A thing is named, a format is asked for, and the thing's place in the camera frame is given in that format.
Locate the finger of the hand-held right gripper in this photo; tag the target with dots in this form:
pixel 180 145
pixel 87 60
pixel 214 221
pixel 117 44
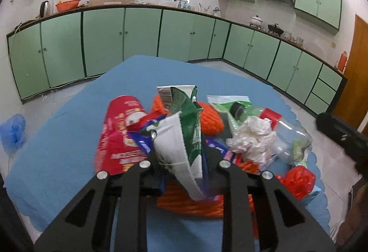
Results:
pixel 342 131

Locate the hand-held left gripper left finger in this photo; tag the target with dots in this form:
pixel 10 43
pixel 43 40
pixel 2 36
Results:
pixel 152 173

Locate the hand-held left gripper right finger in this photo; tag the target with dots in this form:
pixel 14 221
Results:
pixel 214 161

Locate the orange foam fruit net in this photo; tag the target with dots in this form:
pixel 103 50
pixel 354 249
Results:
pixel 184 203
pixel 211 119

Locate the green white snack packet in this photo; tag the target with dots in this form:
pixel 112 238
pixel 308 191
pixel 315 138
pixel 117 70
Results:
pixel 187 114

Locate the blue red striped wrapper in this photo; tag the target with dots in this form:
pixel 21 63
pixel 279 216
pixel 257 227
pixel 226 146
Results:
pixel 141 141

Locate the crumpled white tissue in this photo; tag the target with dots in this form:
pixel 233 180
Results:
pixel 256 137

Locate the clear plastic bottle black cap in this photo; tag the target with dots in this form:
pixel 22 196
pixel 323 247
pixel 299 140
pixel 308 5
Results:
pixel 290 131

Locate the red snack bag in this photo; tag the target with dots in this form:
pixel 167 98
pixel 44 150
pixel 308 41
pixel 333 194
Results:
pixel 118 131

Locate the white green plastic bag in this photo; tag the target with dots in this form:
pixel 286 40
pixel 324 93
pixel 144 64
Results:
pixel 221 103

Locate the brown wooden door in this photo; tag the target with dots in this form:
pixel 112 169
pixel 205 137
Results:
pixel 356 68

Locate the red plastic bag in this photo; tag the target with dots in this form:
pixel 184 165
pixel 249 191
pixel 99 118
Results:
pixel 299 181

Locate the red thermos flask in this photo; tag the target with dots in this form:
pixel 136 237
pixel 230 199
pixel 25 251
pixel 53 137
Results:
pixel 342 61

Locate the blue tablecloth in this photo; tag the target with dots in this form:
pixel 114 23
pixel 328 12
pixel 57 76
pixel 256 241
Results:
pixel 72 137

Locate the row of glass jars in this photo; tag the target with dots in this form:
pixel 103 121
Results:
pixel 293 37

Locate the black wok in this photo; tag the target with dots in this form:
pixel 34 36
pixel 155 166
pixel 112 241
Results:
pixel 275 29

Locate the white cooking pot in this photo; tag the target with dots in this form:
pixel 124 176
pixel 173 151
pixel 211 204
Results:
pixel 256 22

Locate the green base cabinets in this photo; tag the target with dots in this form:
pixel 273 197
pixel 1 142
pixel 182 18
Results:
pixel 103 39

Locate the blue plastic bag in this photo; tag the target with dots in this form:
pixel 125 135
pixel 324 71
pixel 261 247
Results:
pixel 13 131

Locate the orange plastic basket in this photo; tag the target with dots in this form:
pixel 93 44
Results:
pixel 67 5

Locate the steel electric kettle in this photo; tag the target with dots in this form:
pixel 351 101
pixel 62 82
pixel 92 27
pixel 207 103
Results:
pixel 45 9

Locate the clear glass pitcher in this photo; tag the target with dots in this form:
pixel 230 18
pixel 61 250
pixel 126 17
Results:
pixel 56 0

